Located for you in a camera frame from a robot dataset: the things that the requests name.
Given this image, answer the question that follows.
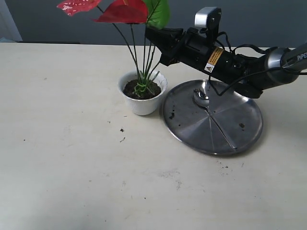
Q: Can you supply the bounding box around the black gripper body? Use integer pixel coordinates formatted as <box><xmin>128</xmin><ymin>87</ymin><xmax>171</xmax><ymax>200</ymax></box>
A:
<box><xmin>174</xmin><ymin>27</ymin><xmax>264</xmax><ymax>98</ymax></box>

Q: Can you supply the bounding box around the artificial red anthurium plant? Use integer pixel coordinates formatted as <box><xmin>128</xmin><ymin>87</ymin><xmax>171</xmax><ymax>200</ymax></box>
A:
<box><xmin>57</xmin><ymin>0</ymin><xmax>170</xmax><ymax>100</ymax></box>

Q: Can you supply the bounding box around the stainless steel spoon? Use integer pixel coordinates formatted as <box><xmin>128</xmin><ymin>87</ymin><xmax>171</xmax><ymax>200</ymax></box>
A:
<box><xmin>193</xmin><ymin>88</ymin><xmax>237</xmax><ymax>150</ymax></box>

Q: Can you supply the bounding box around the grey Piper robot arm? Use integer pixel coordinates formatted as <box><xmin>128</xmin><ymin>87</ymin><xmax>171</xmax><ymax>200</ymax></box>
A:
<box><xmin>145</xmin><ymin>27</ymin><xmax>307</xmax><ymax>99</ymax></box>

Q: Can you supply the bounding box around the white scalloped flower pot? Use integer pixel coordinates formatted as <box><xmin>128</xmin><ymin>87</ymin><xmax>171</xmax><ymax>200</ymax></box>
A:
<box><xmin>118</xmin><ymin>70</ymin><xmax>168</xmax><ymax>116</ymax></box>

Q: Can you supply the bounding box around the round stainless steel plate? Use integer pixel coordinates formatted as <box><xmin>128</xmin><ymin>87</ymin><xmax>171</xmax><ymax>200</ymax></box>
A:
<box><xmin>161</xmin><ymin>80</ymin><xmax>263</xmax><ymax>156</ymax></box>

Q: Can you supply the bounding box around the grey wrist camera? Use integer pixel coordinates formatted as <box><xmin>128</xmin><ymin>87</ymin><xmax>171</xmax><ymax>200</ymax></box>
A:
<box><xmin>194</xmin><ymin>7</ymin><xmax>222</xmax><ymax>45</ymax></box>

